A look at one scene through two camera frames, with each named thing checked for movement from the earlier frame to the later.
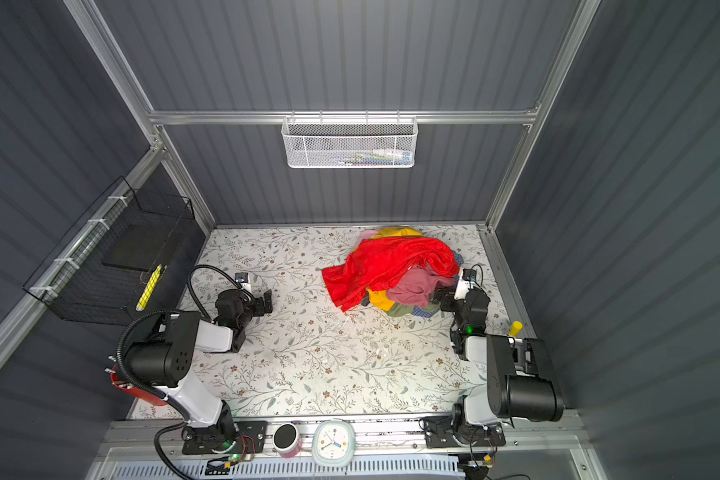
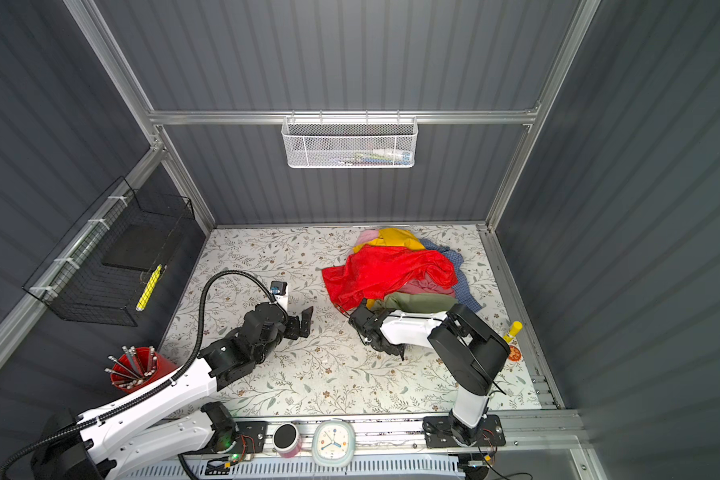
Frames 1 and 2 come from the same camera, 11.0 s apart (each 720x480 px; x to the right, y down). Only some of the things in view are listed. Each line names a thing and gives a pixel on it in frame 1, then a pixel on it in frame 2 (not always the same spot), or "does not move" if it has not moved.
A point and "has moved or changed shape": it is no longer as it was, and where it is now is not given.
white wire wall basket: [350, 142] does not move
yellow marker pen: [149, 288] does not move
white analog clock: [333, 443] does not move
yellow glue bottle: [515, 328] does not move
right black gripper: [450, 301] → [394, 350]
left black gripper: [258, 310] → [292, 322]
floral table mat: [310, 356] does not move
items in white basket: [375, 157] does not move
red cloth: [376, 261] has moved or changed shape
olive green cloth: [399, 309] has moved or changed shape
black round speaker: [287, 441] does not move
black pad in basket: [141, 247] does not move
